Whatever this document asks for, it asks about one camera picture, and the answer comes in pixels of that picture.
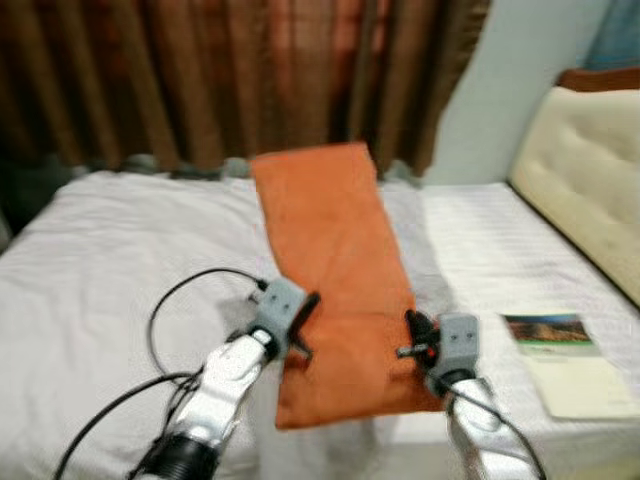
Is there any orange towel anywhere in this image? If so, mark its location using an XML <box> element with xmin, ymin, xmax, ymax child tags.
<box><xmin>249</xmin><ymin>141</ymin><xmax>443</xmax><ymax>432</ymax></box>

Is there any beige tufted headboard wood frame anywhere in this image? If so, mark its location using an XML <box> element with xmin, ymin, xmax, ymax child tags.
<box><xmin>507</xmin><ymin>66</ymin><xmax>640</xmax><ymax>307</ymax></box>

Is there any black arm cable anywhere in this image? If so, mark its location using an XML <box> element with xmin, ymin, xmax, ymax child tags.
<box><xmin>55</xmin><ymin>266</ymin><xmax>273</xmax><ymax>480</ymax></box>
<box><xmin>445</xmin><ymin>385</ymin><xmax>548</xmax><ymax>480</ymax></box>

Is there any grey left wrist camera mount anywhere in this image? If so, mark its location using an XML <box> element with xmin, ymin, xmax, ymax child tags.
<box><xmin>250</xmin><ymin>276</ymin><xmax>307</xmax><ymax>348</ymax></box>

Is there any brown curtain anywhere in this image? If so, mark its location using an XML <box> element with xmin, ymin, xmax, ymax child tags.
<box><xmin>0</xmin><ymin>0</ymin><xmax>493</xmax><ymax>181</ymax></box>

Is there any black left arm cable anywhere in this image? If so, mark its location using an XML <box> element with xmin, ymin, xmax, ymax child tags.
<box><xmin>55</xmin><ymin>266</ymin><xmax>273</xmax><ymax>480</ymax></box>

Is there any white book with city photo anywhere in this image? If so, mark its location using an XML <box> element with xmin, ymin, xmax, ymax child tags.
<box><xmin>499</xmin><ymin>312</ymin><xmax>640</xmax><ymax>422</ymax></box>

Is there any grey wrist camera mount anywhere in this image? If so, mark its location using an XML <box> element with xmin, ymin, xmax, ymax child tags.
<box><xmin>427</xmin><ymin>312</ymin><xmax>482</xmax><ymax>389</ymax></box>
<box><xmin>250</xmin><ymin>276</ymin><xmax>307</xmax><ymax>348</ymax></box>

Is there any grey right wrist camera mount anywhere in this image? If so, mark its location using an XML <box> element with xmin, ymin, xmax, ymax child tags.
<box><xmin>427</xmin><ymin>312</ymin><xmax>482</xmax><ymax>389</ymax></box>

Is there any grey bed sheet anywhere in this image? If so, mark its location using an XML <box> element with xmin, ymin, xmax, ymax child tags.
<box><xmin>0</xmin><ymin>160</ymin><xmax>441</xmax><ymax>480</ymax></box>

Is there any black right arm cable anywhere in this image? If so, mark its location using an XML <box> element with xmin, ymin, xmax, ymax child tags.
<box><xmin>445</xmin><ymin>385</ymin><xmax>548</xmax><ymax>480</ymax></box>

